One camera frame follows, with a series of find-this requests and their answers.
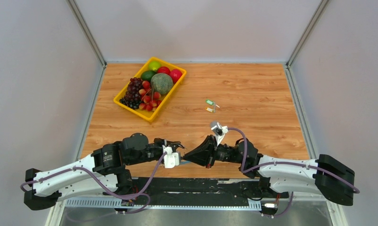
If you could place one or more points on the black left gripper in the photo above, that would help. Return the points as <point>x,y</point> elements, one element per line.
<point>162,141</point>

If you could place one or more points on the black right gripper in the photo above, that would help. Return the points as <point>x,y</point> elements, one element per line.
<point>205,154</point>

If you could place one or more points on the keyring bunch with blue tag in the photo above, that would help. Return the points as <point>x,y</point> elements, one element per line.
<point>181,161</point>

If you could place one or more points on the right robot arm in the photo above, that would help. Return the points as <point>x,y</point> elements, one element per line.
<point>324,176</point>

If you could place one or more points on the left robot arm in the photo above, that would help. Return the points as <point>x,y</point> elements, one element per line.
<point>103,171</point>

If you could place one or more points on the yellow plastic fruit tray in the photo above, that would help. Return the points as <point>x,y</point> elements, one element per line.
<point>146,115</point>

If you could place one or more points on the dark grape bunch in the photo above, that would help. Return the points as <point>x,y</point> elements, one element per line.
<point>132,97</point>

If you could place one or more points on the green key tag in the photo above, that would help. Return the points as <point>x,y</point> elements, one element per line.
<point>210,102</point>

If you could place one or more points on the green cantaloupe melon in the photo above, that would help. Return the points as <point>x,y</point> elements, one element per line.
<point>162,83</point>

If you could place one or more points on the dark green lime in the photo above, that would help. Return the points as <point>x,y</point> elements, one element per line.
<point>147,75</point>

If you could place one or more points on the pink red fruit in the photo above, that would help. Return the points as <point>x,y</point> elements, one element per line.
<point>175,75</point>

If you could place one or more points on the red apple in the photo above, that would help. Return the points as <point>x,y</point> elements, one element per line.
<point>164,69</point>

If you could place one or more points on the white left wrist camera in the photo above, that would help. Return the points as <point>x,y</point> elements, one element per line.
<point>170,157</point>

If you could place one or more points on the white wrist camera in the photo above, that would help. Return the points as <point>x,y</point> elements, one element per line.
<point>219,131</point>
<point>170,157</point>

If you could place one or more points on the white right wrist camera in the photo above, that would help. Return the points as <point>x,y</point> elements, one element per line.
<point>219,131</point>

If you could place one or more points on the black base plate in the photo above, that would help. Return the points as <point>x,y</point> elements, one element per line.
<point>216,192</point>

